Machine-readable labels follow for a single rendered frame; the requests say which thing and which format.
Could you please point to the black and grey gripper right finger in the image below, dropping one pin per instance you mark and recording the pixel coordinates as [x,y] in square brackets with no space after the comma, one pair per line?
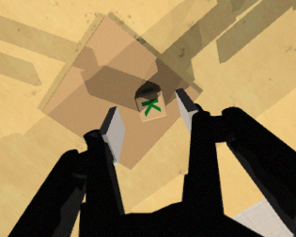
[269,161]

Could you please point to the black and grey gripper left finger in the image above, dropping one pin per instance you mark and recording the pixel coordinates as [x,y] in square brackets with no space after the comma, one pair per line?
[53,210]

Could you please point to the tan square mat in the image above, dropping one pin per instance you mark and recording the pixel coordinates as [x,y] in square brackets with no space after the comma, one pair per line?
[107,73]

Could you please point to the beige block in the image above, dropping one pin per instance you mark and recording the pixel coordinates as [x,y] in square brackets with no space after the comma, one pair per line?
[150,103]

